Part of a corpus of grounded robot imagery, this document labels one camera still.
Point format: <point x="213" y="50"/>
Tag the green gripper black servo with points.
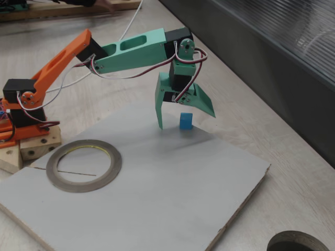
<point x="163" y="92"/>

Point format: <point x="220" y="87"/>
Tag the small blue cube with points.
<point x="185" y="121"/>

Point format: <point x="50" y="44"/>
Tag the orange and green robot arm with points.
<point x="131" y="52"/>

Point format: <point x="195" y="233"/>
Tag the person's bare hand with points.
<point x="104" y="4"/>

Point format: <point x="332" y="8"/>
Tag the white laminated chipboard panel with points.
<point x="157" y="183"/>

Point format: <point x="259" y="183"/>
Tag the grey ribbed desk partition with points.
<point x="261" y="52"/>

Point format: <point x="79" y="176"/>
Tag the short wooden base block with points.
<point x="39" y="146"/>

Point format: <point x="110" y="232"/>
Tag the light wooden plank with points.
<point x="52" y="13"/>

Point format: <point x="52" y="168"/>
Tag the long wooden base plank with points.
<point x="10" y="157"/>

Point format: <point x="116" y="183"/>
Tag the red controller circuit board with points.
<point x="2" y="107"/>

